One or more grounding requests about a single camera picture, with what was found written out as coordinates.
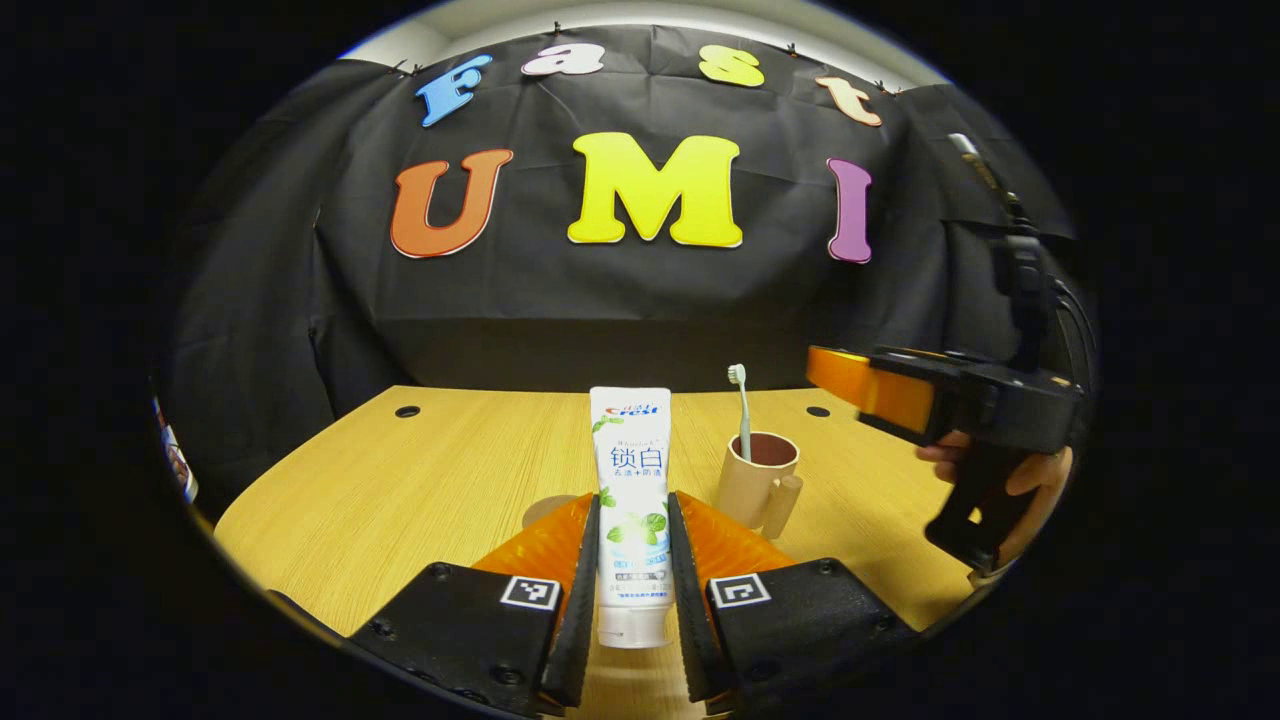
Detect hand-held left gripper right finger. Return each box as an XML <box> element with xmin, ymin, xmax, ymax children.
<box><xmin>668</xmin><ymin>490</ymin><xmax>921</xmax><ymax>714</ymax></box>

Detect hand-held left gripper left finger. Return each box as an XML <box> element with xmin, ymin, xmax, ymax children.
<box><xmin>345</xmin><ymin>492</ymin><xmax>601</xmax><ymax>717</ymax></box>

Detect brown round coaster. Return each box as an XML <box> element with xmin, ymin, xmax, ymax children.
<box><xmin>522</xmin><ymin>495</ymin><xmax>583</xmax><ymax>532</ymax></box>

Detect beige cup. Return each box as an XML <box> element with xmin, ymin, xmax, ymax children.
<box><xmin>716</xmin><ymin>431</ymin><xmax>804</xmax><ymax>541</ymax></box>

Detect white toothbrush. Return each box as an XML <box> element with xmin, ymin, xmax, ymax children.
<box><xmin>727</xmin><ymin>364</ymin><xmax>754</xmax><ymax>462</ymax></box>

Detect white toothpaste tube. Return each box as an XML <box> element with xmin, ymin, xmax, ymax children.
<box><xmin>589</xmin><ymin>386</ymin><xmax>673</xmax><ymax>649</ymax></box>

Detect wooden desktop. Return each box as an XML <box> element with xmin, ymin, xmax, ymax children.
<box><xmin>213</xmin><ymin>385</ymin><xmax>989</xmax><ymax>720</ymax></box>

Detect black backdrop cloth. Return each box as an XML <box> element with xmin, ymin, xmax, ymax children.
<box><xmin>160</xmin><ymin>45</ymin><xmax>1089</xmax><ymax>521</ymax></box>

